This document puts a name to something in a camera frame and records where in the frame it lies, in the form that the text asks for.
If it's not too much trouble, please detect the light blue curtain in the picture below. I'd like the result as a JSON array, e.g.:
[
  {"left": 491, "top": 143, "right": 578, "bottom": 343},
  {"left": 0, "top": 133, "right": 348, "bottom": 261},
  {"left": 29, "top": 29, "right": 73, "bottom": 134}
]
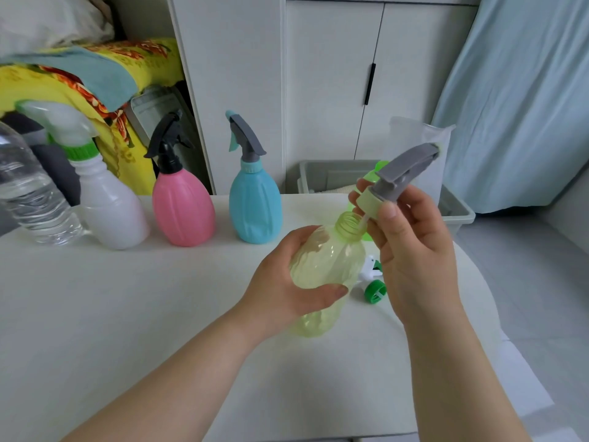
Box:
[{"left": 432, "top": 0, "right": 589, "bottom": 215}]

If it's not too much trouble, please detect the grey yellow spray head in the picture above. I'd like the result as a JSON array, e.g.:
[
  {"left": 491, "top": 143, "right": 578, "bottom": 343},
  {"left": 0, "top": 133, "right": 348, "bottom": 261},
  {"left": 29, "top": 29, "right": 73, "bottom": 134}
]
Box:
[{"left": 356, "top": 142, "right": 442, "bottom": 235}]

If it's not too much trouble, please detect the person's right hand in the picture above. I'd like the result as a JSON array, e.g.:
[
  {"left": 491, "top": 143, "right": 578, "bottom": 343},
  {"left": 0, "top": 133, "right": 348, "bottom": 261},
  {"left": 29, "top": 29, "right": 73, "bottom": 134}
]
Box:
[{"left": 348, "top": 177, "right": 461, "bottom": 327}]

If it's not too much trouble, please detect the grey plastic bin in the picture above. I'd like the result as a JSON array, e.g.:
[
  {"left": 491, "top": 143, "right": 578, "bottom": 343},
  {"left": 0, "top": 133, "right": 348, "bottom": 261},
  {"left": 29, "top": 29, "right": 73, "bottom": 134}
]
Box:
[{"left": 285, "top": 160, "right": 476, "bottom": 235}]

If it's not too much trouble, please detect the white pillow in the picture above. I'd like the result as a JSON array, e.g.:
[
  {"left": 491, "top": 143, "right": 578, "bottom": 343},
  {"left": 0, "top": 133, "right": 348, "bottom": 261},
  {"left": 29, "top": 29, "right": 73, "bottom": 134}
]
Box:
[{"left": 0, "top": 0, "right": 116, "bottom": 56}]

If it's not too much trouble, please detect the grey plastic lid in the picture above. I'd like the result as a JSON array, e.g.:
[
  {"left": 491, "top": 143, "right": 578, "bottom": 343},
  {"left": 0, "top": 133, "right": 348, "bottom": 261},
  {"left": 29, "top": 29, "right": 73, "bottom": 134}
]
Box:
[{"left": 124, "top": 85, "right": 203, "bottom": 180}]

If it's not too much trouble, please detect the pink plastic bottle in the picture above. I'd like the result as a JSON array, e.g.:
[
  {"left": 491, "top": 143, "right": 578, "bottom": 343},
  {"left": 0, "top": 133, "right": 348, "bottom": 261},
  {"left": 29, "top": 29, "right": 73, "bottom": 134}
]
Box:
[{"left": 152, "top": 168, "right": 217, "bottom": 248}]

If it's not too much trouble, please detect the teal towel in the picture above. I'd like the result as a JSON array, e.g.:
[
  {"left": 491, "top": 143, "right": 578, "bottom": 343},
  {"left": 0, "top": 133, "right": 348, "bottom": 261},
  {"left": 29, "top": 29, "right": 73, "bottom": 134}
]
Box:
[{"left": 2, "top": 46, "right": 139, "bottom": 114}]

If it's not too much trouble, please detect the black spray head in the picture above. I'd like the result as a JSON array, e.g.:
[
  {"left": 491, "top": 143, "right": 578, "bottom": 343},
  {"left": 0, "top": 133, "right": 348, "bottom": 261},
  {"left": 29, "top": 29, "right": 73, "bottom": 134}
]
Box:
[{"left": 144, "top": 110, "right": 194, "bottom": 176}]

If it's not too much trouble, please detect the yellow floral cloth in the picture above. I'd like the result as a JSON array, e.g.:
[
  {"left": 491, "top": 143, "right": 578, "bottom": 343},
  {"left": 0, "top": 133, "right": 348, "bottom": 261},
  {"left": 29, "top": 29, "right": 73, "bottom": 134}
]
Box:
[{"left": 0, "top": 37, "right": 185, "bottom": 196}]

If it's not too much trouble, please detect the grey blue spray head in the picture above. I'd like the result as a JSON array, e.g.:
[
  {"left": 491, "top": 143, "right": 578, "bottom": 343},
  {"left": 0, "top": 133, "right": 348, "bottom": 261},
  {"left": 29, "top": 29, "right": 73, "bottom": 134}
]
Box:
[{"left": 225, "top": 110, "right": 268, "bottom": 164}]

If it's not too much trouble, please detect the white green spray head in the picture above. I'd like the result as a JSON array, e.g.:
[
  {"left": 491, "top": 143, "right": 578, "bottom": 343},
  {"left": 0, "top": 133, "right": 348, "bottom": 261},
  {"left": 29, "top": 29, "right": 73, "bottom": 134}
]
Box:
[{"left": 358, "top": 255, "right": 387, "bottom": 305}]

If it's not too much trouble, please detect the person's left hand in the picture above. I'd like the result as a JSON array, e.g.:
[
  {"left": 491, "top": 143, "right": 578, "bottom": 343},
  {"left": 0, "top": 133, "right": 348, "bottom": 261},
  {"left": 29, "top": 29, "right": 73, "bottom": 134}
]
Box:
[{"left": 234, "top": 225, "right": 349, "bottom": 340}]

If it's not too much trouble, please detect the white cabinet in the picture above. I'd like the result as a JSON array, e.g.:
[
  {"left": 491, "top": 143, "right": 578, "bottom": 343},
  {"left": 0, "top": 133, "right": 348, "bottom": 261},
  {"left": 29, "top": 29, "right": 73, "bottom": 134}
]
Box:
[{"left": 167, "top": 0, "right": 482, "bottom": 195}]

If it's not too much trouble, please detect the translucent white plastic bag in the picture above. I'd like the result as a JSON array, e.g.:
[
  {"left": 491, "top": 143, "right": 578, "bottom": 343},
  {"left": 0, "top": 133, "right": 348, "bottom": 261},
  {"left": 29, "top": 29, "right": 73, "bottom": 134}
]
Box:
[{"left": 388, "top": 115, "right": 456, "bottom": 206}]

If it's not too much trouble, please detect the black cabinet handle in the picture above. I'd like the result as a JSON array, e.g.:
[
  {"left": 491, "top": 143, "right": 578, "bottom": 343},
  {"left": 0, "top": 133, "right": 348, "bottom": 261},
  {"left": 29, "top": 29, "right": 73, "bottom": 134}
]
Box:
[{"left": 364, "top": 63, "right": 377, "bottom": 106}]

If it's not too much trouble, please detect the blue plastic bottle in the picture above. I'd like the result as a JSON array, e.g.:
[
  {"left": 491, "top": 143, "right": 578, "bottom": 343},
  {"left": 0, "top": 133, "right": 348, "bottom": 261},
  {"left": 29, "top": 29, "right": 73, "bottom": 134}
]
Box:
[{"left": 228, "top": 160, "right": 283, "bottom": 245}]

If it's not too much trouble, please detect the yellow-green clear bottle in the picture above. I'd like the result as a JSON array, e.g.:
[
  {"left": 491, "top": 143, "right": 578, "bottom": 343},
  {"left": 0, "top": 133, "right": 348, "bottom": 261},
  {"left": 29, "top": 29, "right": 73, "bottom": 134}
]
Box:
[{"left": 288, "top": 211, "right": 367, "bottom": 338}]

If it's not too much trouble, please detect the person's right forearm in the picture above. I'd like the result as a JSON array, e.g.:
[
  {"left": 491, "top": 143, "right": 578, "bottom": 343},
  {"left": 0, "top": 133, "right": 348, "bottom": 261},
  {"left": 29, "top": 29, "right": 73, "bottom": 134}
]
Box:
[{"left": 402, "top": 303, "right": 534, "bottom": 442}]

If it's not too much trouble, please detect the clear water bottle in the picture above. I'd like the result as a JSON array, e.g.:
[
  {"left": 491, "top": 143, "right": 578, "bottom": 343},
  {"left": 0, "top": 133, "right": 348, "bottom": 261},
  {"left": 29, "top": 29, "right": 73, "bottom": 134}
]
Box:
[{"left": 0, "top": 119, "right": 83, "bottom": 247}]

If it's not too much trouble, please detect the white plastic bottle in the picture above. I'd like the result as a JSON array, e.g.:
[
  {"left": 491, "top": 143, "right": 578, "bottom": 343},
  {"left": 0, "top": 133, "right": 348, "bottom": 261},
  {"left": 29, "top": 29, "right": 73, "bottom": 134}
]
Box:
[{"left": 71, "top": 153, "right": 152, "bottom": 250}]

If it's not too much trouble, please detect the green ribbed bottle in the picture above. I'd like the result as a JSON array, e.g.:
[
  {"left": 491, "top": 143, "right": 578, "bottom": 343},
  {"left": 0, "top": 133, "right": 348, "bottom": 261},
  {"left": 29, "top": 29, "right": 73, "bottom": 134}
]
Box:
[{"left": 348, "top": 160, "right": 391, "bottom": 242}]

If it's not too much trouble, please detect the translucent green spray head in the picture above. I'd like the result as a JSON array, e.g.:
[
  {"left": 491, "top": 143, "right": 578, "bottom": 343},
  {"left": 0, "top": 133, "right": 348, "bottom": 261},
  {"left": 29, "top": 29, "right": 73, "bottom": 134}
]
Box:
[{"left": 16, "top": 99, "right": 101, "bottom": 161}]

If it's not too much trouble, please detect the person's left forearm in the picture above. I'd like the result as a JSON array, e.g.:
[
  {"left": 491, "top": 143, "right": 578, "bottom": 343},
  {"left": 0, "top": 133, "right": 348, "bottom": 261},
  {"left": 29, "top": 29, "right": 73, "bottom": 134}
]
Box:
[{"left": 60, "top": 308, "right": 261, "bottom": 442}]

